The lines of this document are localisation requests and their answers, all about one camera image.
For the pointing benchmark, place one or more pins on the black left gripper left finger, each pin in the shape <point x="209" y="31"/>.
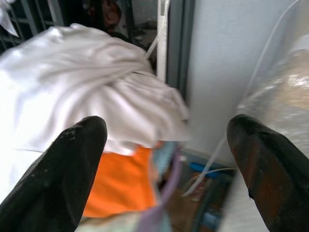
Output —
<point x="50" y="178"/>

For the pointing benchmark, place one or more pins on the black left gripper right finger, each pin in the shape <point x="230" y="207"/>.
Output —
<point x="272" y="174"/>

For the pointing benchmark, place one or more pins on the orange cloth garment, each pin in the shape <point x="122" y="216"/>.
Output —
<point x="123" y="178"/>

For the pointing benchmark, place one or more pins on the clear plastic wrapped bundle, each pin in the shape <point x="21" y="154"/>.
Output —
<point x="280" y="96"/>

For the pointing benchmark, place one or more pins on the white cloth garment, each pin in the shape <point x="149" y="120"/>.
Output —
<point x="79" y="91"/>

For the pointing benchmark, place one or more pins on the lilac cloth strip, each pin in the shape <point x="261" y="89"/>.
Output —
<point x="166" y="193"/>

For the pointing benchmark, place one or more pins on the light blue patterned cloth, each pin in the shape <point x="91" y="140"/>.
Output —
<point x="164" y="154"/>

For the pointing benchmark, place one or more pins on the grey metal window grille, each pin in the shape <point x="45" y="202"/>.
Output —
<point x="24" y="21"/>

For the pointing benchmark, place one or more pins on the grey metal door frame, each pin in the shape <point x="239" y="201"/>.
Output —
<point x="179" y="43"/>

